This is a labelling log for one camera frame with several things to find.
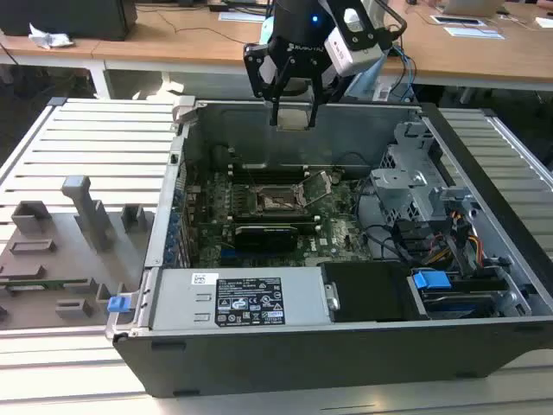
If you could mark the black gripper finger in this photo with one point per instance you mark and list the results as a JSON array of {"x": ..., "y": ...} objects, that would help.
[
  {"x": 259, "y": 69},
  {"x": 324, "y": 82}
]

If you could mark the silver CPU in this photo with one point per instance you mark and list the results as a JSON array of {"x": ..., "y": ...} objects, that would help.
[{"x": 294, "y": 119}]

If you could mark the CPU socket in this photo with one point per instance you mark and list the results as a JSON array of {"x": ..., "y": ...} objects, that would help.
[{"x": 276, "y": 203}]

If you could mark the pale blue teach pendant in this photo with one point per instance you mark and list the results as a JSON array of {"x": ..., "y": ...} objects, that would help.
[{"x": 365, "y": 80}]

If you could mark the wooden desk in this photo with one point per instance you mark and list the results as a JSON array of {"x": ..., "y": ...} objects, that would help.
[{"x": 194, "y": 49}]

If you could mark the metal drive cage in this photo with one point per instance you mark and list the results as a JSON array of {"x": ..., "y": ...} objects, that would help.
[{"x": 397, "y": 194}]

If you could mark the green RAM stick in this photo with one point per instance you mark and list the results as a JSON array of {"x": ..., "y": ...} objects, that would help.
[
  {"x": 43, "y": 284},
  {"x": 307, "y": 227}
]

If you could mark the white framed tablet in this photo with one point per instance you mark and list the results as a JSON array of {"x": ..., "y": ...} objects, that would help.
[{"x": 460, "y": 20}]

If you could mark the green motherboard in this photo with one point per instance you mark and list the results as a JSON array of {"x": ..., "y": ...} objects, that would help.
[{"x": 341, "y": 233}]

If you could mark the white paper sheet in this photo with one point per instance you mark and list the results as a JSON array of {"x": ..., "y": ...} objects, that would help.
[{"x": 475, "y": 32}]

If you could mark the silver laptop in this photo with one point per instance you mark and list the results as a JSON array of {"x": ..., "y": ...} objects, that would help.
[{"x": 471, "y": 6}]

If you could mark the black graphics card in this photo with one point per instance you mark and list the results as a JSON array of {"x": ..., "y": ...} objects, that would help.
[{"x": 265, "y": 238}]

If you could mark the black computer tower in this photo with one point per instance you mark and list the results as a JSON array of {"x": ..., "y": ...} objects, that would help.
[{"x": 65, "y": 17}]

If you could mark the crumpled white paper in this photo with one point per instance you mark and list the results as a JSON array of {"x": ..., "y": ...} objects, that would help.
[{"x": 49, "y": 39}]

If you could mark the black plastic shroud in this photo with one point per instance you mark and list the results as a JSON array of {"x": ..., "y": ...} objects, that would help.
[{"x": 367, "y": 289}]

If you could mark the hard disk in blue carrier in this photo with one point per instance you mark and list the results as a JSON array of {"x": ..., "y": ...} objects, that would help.
[{"x": 430, "y": 281}]

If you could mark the grey power supply unit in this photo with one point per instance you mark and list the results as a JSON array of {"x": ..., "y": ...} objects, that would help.
[{"x": 181, "y": 298}]

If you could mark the blue case latch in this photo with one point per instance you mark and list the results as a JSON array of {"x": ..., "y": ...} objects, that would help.
[{"x": 118, "y": 304}]

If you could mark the black PC case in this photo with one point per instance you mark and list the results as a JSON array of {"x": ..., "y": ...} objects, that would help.
[{"x": 302, "y": 359}]

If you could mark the grey parts rack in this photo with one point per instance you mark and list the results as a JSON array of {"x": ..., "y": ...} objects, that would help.
[{"x": 65, "y": 268}]

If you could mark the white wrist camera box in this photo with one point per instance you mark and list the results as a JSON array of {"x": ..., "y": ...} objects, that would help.
[{"x": 350, "y": 56}]

